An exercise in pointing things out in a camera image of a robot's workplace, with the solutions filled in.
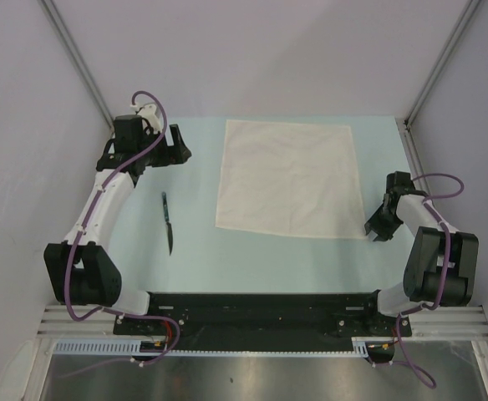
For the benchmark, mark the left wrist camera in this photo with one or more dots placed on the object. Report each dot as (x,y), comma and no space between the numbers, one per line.
(150,114)

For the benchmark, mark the teal handled knife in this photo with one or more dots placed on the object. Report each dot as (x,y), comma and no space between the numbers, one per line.
(168,226)

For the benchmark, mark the right aluminium corner post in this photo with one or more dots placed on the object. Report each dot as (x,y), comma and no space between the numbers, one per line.
(452,42)

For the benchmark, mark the right side aluminium rail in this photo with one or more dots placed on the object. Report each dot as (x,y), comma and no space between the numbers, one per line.
(412,155)

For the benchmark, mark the aluminium rail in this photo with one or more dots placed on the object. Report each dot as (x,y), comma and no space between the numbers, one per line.
(442,324)
(412,155)

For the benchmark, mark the white cloth napkin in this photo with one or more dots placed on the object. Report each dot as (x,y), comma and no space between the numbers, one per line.
(286,179)

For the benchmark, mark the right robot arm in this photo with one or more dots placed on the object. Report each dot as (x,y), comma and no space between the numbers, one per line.
(440,270)

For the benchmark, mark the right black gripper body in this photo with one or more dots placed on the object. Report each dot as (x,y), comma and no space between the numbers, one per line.
(391,215)

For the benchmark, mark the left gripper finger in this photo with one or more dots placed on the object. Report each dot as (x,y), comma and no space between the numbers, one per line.
(178,155)
(176,135)

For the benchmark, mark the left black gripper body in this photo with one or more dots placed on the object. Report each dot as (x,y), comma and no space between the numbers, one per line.
(158,156)

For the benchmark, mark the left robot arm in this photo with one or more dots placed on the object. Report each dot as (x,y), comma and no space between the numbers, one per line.
(79,267)

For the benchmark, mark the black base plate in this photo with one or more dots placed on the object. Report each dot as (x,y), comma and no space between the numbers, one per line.
(274,323)

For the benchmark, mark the left aluminium corner post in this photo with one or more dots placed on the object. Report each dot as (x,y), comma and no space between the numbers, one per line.
(67,41)

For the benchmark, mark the aluminium corner post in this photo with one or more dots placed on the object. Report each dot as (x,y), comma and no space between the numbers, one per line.
(452,42)
(67,41)

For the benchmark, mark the front aluminium rail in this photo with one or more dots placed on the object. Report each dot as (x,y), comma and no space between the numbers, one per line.
(442,324)

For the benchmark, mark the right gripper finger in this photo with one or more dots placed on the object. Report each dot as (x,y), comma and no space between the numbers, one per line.
(393,226)
(376,225)

